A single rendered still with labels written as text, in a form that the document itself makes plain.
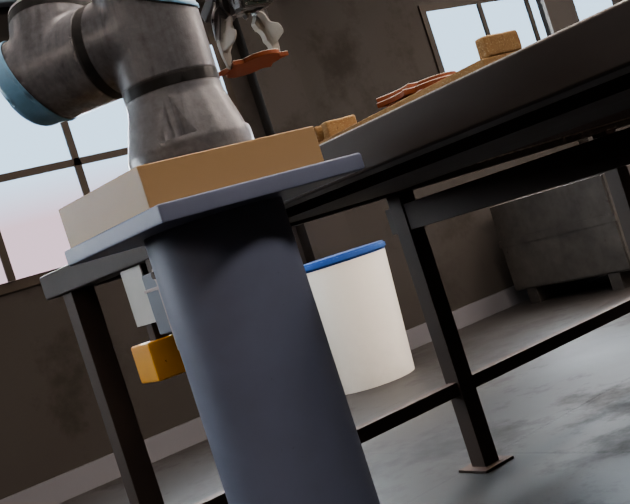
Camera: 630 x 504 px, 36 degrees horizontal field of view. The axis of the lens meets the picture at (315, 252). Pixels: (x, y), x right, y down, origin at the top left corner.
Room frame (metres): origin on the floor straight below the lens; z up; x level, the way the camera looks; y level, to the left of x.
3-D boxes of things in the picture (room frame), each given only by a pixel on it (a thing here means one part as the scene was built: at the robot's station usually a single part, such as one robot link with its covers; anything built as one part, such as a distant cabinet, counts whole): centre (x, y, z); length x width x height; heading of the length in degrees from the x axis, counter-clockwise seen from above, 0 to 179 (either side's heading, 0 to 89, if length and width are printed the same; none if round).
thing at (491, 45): (1.19, -0.29, 0.95); 0.06 x 0.02 x 0.03; 120
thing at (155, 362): (1.98, 0.37, 0.74); 0.09 x 0.08 x 0.24; 35
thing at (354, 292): (5.18, -0.08, 0.35); 0.58 x 0.57 x 0.70; 36
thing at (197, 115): (1.14, 0.10, 0.97); 0.15 x 0.15 x 0.10
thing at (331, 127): (1.53, -0.10, 0.95); 0.06 x 0.02 x 0.03; 120
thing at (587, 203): (6.09, -1.73, 0.34); 1.01 x 0.80 x 0.67; 36
